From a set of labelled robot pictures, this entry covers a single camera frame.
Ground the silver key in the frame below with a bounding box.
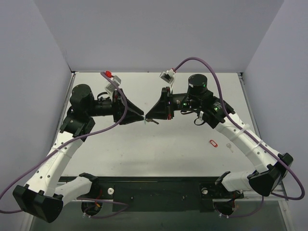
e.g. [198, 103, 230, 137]
[145, 118, 159, 125]
[226, 143, 233, 153]

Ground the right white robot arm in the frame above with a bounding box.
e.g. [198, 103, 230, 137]
[145, 74, 293, 197]

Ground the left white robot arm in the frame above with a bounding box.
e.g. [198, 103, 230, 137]
[13, 84, 144, 223]

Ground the red key tag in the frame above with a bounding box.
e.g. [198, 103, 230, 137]
[209, 140, 218, 148]

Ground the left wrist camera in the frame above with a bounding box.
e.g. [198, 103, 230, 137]
[104, 71, 121, 98]

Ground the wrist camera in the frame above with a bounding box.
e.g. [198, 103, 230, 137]
[159, 68, 176, 93]
[104, 71, 121, 98]

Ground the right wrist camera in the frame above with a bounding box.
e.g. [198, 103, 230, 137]
[159, 68, 176, 93]

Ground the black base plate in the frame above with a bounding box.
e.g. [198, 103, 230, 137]
[85, 177, 244, 212]

